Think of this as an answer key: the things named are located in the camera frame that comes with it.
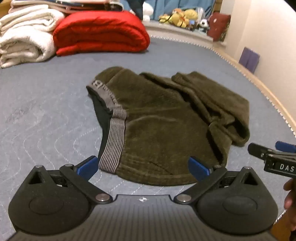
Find person's right hand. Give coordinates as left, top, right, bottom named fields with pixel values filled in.
left=283, top=178, right=296, bottom=210

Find olive corduroy pants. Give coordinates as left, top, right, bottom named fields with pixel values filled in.
left=86, top=66, right=250, bottom=186

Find white folded blanket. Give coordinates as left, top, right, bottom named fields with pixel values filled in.
left=0, top=5, right=65, bottom=68

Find small yellow plush toy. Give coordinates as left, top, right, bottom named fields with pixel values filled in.
left=159, top=14, right=173, bottom=25

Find yellow bear plush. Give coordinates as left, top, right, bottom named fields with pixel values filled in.
left=184, top=9, right=200, bottom=24

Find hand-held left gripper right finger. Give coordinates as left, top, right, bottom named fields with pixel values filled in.
left=173, top=156, right=259, bottom=205

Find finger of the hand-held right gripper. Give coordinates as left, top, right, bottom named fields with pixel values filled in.
left=275, top=141, right=296, bottom=154
left=247, top=143, right=275, bottom=163

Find grey quilted mattress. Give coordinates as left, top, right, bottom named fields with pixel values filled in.
left=0, top=35, right=296, bottom=241

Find purple paper sheet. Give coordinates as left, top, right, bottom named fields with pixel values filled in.
left=239, top=47, right=260, bottom=74

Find dark red cushion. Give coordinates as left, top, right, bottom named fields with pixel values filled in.
left=206, top=12, right=232, bottom=42

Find red folded quilt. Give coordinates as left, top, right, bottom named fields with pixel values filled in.
left=53, top=10, right=151, bottom=57

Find star print folded blanket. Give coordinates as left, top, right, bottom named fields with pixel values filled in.
left=10, top=0, right=123, bottom=15

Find teal shark plush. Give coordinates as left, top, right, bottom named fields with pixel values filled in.
left=120, top=0, right=148, bottom=21

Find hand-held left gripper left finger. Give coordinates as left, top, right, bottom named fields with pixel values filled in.
left=28, top=156, right=113, bottom=205

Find white plush toy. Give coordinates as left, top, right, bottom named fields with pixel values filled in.
left=142, top=2, right=153, bottom=22

